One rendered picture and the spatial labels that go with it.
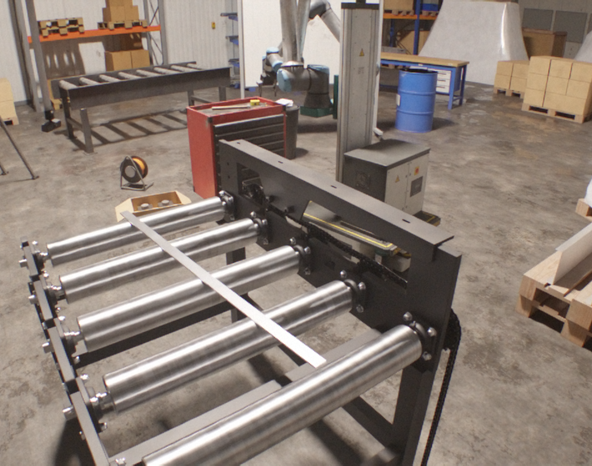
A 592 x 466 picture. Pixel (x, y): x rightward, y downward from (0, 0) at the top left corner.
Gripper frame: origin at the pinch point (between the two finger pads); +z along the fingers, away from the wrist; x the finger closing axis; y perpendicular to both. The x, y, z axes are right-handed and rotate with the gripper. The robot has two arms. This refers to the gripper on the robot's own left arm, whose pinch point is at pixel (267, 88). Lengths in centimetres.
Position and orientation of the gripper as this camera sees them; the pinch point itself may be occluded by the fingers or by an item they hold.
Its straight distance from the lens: 357.9
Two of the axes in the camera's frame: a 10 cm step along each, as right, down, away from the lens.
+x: -8.0, 3.7, -4.7
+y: -5.8, -6.8, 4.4
